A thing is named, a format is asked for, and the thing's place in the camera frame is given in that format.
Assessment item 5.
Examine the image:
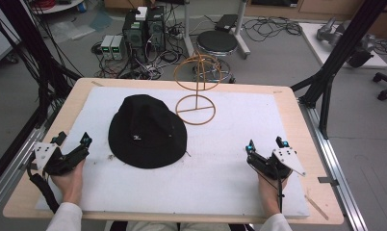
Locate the white foam mat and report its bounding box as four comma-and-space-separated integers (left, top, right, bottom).
35, 85, 311, 219

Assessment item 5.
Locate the round black stool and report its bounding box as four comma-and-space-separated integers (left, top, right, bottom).
195, 30, 240, 84

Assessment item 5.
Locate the white floor board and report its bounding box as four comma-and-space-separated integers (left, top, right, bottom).
298, 22, 387, 70

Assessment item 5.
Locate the flat black box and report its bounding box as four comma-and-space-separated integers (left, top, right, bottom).
214, 13, 240, 34

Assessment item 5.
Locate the white metal stand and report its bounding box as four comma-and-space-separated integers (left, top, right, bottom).
181, 0, 251, 61

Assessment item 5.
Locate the small metal bracket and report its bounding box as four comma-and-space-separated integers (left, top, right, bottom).
317, 176, 340, 188

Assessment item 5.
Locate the person's right hand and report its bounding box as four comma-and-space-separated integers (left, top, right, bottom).
256, 171, 290, 219

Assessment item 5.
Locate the thin black cable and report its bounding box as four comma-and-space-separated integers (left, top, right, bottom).
275, 167, 285, 214

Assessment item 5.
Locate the white box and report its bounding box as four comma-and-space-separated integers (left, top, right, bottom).
135, 6, 148, 22

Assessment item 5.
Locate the thick black sleeved cable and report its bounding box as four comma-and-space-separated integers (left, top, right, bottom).
25, 159, 61, 215

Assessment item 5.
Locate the round white table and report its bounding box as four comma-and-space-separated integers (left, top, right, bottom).
29, 0, 88, 15

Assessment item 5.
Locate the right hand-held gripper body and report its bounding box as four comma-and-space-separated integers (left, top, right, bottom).
245, 146, 307, 181

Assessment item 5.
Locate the black office chair base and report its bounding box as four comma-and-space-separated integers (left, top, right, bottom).
372, 71, 387, 102

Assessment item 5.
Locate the black metal frame post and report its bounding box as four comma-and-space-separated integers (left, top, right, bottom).
0, 0, 84, 191
290, 0, 387, 141

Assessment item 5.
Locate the tan wire hat stand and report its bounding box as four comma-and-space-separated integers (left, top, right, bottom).
173, 51, 222, 126

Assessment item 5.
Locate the black computer tower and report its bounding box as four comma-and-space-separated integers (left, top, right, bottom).
121, 12, 148, 64
145, 5, 167, 53

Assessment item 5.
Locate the person's left hand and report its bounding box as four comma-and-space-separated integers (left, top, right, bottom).
50, 159, 86, 206

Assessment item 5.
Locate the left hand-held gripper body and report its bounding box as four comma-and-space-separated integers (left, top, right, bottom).
32, 141, 90, 177

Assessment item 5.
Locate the grey power supply unit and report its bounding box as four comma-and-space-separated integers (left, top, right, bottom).
100, 35, 115, 61
111, 35, 126, 61

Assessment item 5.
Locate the tangle of floor cables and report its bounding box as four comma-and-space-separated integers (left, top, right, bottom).
90, 18, 195, 81

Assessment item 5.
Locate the black bucket hat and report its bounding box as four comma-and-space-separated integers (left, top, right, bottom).
108, 93, 189, 169

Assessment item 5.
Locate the aluminium rail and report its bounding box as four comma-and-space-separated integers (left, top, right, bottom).
0, 105, 60, 219
297, 99, 371, 231

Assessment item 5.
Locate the thin wooden stick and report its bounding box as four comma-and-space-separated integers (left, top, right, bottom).
304, 194, 330, 221

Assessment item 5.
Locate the black cable tangle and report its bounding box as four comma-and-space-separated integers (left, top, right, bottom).
241, 15, 303, 43

